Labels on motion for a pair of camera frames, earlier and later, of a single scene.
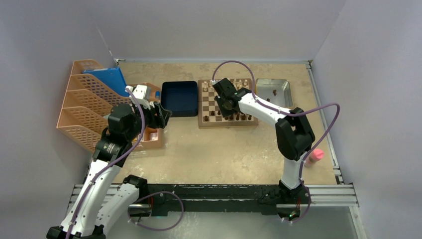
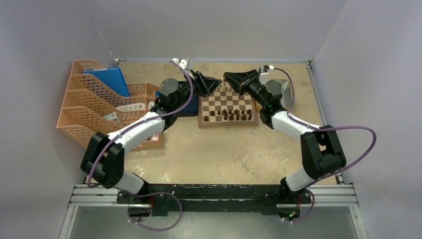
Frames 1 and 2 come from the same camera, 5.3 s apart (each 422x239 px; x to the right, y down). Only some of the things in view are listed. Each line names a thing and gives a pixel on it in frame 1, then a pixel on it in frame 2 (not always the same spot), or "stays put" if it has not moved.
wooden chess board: [210, 113] stays put
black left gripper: [159, 120] -> [204, 85]
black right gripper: [225, 113] -> [236, 79]
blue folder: [111, 78] stays put
